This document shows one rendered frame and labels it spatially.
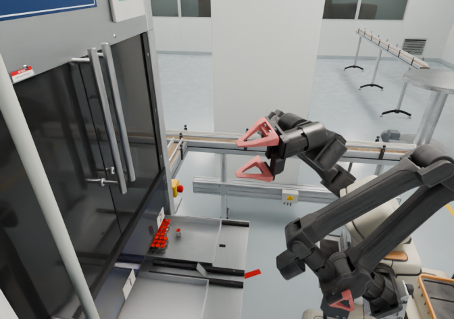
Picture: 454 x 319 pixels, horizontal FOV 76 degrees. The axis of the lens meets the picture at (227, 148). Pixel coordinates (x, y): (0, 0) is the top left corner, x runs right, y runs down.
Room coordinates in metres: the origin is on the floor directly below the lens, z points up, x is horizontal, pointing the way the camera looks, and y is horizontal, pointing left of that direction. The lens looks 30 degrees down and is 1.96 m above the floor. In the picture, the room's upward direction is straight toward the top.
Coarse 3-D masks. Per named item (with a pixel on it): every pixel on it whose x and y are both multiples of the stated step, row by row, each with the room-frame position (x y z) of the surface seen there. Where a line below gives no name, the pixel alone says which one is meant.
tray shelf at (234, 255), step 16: (224, 240) 1.00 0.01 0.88; (240, 240) 1.00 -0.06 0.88; (224, 256) 0.90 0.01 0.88; (240, 256) 0.90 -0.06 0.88; (176, 272) 0.82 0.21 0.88; (192, 272) 0.82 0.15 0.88; (208, 272) 0.82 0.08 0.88; (208, 288) 0.74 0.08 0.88; (224, 288) 0.74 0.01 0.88; (240, 288) 0.74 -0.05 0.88; (208, 304) 0.67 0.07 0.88; (224, 304) 0.67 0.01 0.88; (240, 304) 0.67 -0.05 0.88
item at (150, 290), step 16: (144, 272) 0.79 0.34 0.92; (144, 288) 0.74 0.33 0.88; (160, 288) 0.74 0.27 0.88; (176, 288) 0.74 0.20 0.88; (192, 288) 0.74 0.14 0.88; (128, 304) 0.67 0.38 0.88; (144, 304) 0.67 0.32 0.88; (160, 304) 0.67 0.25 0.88; (176, 304) 0.67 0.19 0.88; (192, 304) 0.67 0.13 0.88
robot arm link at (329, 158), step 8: (280, 112) 0.92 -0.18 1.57; (272, 120) 0.90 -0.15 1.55; (336, 144) 0.57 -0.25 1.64; (304, 152) 0.62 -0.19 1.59; (328, 152) 0.57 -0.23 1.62; (336, 152) 0.57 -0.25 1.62; (344, 152) 0.57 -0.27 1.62; (320, 160) 0.56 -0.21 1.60; (328, 160) 0.56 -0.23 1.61; (336, 160) 0.56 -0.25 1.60; (328, 168) 0.55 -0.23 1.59
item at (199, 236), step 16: (176, 224) 1.10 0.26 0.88; (192, 224) 1.10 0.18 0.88; (208, 224) 1.10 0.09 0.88; (176, 240) 0.99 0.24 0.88; (192, 240) 0.99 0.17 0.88; (208, 240) 0.99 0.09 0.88; (160, 256) 0.87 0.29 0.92; (176, 256) 0.90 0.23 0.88; (192, 256) 0.90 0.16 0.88; (208, 256) 0.90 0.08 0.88
